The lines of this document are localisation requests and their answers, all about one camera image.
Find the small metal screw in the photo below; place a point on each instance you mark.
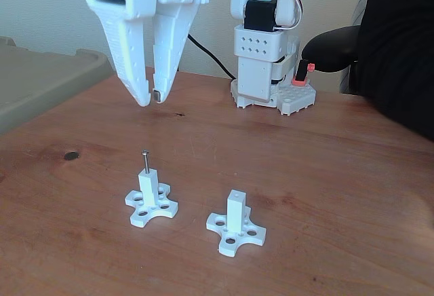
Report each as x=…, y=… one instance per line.
x=146, y=163

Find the beige plastic bin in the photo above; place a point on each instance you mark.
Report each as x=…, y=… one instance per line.
x=40, y=78

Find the orange and black clamp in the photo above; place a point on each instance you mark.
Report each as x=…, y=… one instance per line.
x=300, y=72

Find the black chair armrest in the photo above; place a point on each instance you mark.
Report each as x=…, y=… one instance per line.
x=329, y=48

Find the person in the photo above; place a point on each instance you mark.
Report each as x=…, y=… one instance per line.
x=400, y=55

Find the white cross-base post stand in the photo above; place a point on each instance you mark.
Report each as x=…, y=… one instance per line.
x=149, y=187
x=235, y=211

